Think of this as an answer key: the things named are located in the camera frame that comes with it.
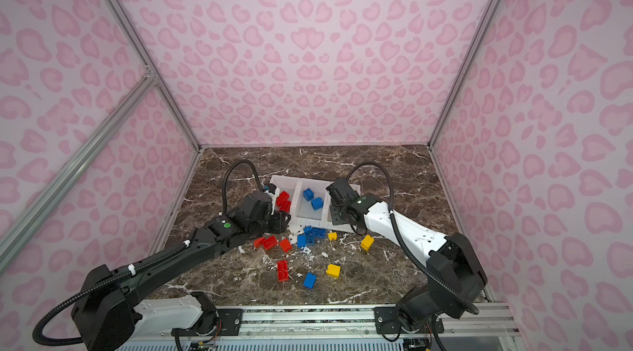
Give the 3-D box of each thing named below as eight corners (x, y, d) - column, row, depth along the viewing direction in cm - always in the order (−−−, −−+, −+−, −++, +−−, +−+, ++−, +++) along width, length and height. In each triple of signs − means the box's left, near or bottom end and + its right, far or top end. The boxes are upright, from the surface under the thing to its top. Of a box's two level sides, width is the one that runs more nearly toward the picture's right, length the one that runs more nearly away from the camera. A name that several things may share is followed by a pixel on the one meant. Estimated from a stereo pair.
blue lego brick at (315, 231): (303, 234, 93) (302, 231, 91) (305, 226, 95) (304, 224, 93) (325, 239, 91) (325, 236, 90) (327, 231, 93) (327, 229, 92)
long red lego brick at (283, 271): (278, 282, 83) (277, 280, 81) (278, 263, 87) (277, 261, 85) (289, 281, 83) (288, 278, 81) (288, 262, 87) (287, 259, 85)
